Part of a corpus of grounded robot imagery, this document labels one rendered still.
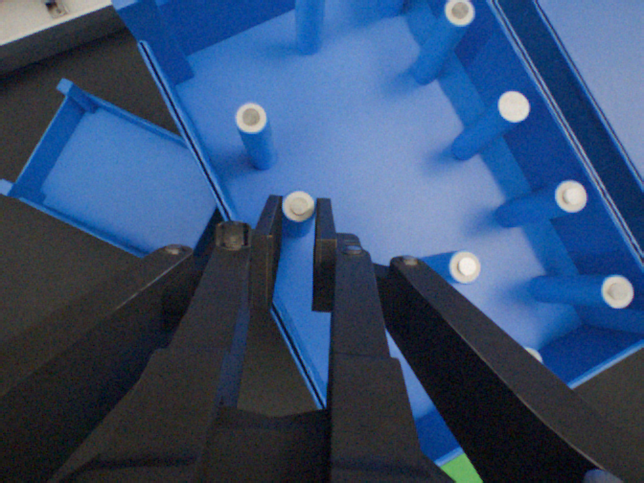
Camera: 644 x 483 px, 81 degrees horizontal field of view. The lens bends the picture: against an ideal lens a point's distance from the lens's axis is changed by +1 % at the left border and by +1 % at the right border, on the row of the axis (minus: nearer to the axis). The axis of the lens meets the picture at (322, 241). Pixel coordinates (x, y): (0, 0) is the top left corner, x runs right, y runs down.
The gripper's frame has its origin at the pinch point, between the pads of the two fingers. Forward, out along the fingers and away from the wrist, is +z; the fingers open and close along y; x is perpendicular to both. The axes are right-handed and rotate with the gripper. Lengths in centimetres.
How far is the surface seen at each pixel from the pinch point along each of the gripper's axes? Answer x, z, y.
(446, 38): 10.3, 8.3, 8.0
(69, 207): -12, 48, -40
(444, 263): -1.4, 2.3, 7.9
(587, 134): 5.5, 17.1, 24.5
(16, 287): -25, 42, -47
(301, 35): 10.5, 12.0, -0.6
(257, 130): 4.6, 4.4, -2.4
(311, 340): -8.5, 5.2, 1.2
